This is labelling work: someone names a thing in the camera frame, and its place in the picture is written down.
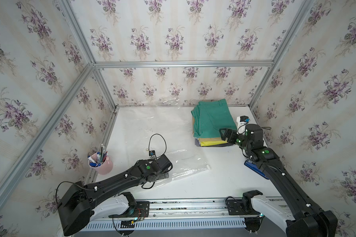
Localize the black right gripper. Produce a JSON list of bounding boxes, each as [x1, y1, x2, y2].
[[220, 126, 253, 153]]

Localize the yellow-green trousers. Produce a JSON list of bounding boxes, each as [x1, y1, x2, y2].
[[198, 139, 227, 147]]

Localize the clear plastic vacuum bag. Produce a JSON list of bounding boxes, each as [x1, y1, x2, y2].
[[116, 106, 211, 187]]

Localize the teal garment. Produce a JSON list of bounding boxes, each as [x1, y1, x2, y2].
[[191, 99, 237, 138]]

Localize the beige trousers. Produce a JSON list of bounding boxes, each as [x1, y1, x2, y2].
[[192, 117, 226, 147]]

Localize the dark grey trousers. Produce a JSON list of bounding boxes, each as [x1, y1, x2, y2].
[[195, 139, 232, 147]]

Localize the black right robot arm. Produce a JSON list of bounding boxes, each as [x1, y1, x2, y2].
[[219, 123, 338, 237]]

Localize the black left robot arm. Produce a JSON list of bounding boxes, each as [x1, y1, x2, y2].
[[57, 155, 173, 237]]

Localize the blue stapler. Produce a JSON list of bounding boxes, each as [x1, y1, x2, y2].
[[244, 161, 269, 180]]

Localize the pink pen cup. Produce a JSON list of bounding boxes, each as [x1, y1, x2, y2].
[[87, 144, 113, 175]]

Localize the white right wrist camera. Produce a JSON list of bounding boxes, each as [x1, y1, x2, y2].
[[236, 116, 250, 134]]

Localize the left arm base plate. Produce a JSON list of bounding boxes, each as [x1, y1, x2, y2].
[[108, 201, 150, 218]]

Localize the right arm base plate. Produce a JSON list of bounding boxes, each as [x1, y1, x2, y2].
[[225, 197, 260, 216]]

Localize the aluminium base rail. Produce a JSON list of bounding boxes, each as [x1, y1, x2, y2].
[[77, 193, 290, 235]]

